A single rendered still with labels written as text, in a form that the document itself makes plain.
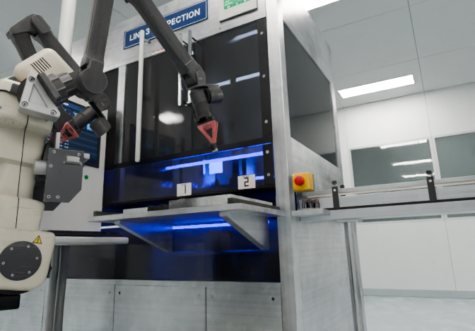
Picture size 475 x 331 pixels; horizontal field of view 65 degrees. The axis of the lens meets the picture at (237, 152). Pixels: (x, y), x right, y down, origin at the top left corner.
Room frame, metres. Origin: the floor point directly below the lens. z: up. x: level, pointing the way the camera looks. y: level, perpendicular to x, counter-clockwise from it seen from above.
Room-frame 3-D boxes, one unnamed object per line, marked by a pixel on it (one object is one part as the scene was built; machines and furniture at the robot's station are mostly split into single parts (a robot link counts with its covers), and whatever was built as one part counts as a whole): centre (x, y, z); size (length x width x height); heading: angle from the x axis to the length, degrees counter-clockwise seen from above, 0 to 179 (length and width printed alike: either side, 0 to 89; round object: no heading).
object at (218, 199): (1.45, 0.06, 0.90); 0.34 x 0.26 x 0.04; 151
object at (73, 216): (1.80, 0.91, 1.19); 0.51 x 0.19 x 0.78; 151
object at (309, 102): (1.98, -0.43, 1.50); 0.85 x 0.01 x 0.59; 151
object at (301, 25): (2.47, 0.46, 1.54); 2.06 x 1.00 x 1.11; 61
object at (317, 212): (1.57, -0.30, 0.87); 0.14 x 0.13 x 0.02; 151
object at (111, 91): (2.16, 0.90, 1.50); 0.49 x 0.01 x 0.59; 61
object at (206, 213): (1.57, 0.19, 0.87); 0.70 x 0.48 x 0.02; 61
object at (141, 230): (1.68, 0.41, 0.79); 0.34 x 0.03 x 0.13; 151
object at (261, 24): (1.58, -0.13, 1.40); 0.05 x 0.01 x 0.80; 61
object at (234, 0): (1.63, -0.02, 1.96); 0.21 x 0.01 x 0.21; 61
